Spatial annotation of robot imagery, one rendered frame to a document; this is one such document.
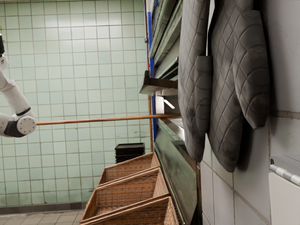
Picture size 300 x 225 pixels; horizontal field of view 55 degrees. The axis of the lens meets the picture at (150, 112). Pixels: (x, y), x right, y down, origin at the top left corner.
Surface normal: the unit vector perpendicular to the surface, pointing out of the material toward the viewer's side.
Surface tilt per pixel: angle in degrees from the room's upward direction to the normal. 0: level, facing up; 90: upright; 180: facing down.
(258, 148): 90
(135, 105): 90
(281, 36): 90
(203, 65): 100
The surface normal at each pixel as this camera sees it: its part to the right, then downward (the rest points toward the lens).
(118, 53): 0.04, 0.05
